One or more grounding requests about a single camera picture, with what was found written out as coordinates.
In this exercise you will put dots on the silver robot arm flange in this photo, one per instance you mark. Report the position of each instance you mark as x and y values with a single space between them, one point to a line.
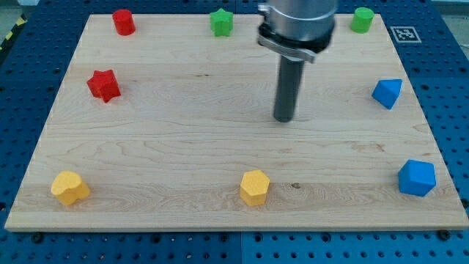
297 29

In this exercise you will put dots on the blue triangle block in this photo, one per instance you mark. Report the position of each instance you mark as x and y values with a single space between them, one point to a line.
387 92

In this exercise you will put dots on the yellow hexagon block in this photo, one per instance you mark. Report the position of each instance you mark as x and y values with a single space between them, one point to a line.
254 187

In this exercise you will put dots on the wooden board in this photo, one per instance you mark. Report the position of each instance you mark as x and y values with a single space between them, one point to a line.
196 112

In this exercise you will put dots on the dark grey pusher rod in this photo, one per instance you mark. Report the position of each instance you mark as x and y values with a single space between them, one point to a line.
290 73

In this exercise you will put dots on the green star block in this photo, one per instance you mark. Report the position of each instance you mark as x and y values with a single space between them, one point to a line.
221 23

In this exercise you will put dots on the red star block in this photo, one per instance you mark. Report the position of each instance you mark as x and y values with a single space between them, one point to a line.
104 85

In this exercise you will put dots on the red cylinder block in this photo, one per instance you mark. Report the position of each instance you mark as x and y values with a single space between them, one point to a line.
123 22

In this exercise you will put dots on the green cylinder block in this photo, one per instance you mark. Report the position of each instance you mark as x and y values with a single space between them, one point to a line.
362 20

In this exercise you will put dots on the yellow heart block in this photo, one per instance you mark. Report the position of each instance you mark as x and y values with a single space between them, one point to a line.
68 187

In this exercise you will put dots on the blue cube block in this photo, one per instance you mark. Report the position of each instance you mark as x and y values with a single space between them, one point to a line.
417 178

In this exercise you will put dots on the white fiducial marker tag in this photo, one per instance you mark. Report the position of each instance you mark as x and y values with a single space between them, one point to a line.
405 34

